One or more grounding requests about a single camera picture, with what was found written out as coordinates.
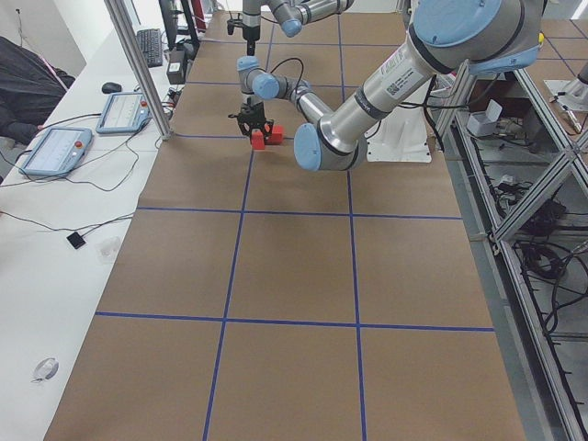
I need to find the black power adapter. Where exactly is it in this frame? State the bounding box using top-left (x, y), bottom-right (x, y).
top-left (166, 49), bottom-right (187, 85)

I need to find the clear plastic disc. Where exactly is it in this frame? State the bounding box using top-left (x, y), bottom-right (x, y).
top-left (31, 357), bottom-right (60, 383)

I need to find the brown paper table cover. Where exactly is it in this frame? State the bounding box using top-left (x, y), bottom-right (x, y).
top-left (46, 14), bottom-right (525, 440)

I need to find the white pedestal column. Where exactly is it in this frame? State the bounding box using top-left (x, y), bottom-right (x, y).
top-left (362, 0), bottom-right (435, 164)

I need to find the aluminium truss frame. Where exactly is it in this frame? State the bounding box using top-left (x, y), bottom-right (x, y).
top-left (431, 17), bottom-right (588, 441)

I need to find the aluminium frame post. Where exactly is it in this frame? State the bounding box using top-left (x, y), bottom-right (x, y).
top-left (104, 0), bottom-right (172, 141)

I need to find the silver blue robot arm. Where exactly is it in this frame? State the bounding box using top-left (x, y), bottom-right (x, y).
top-left (227, 0), bottom-right (355, 56)
top-left (237, 0), bottom-right (544, 171)

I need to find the small black square pad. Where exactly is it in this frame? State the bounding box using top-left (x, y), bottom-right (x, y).
top-left (66, 232), bottom-right (86, 250)

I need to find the black keyboard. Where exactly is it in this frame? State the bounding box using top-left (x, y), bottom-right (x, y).
top-left (136, 28), bottom-right (164, 68)

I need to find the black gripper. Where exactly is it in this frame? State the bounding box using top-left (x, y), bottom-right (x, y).
top-left (228, 95), bottom-right (274, 141)
top-left (227, 13), bottom-right (261, 56)

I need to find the near blue teach pendant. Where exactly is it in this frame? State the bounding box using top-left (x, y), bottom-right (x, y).
top-left (19, 127), bottom-right (94, 177)

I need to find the blue teach pendant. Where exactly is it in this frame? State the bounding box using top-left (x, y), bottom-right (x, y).
top-left (96, 92), bottom-right (151, 135)
top-left (19, 127), bottom-right (94, 177)

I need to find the far blue teach pendant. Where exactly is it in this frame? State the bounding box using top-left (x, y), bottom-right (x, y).
top-left (96, 92), bottom-right (151, 135)

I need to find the red cube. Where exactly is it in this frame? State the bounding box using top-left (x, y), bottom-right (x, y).
top-left (250, 130), bottom-right (266, 151)
top-left (266, 125), bottom-right (285, 145)

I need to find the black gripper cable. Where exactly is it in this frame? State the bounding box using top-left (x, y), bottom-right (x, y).
top-left (266, 57), bottom-right (307, 93)

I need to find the black computer mouse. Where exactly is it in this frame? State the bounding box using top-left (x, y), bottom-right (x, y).
top-left (101, 82), bottom-right (122, 95)

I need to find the black monitor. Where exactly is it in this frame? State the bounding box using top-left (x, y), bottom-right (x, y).
top-left (159, 0), bottom-right (200, 53)

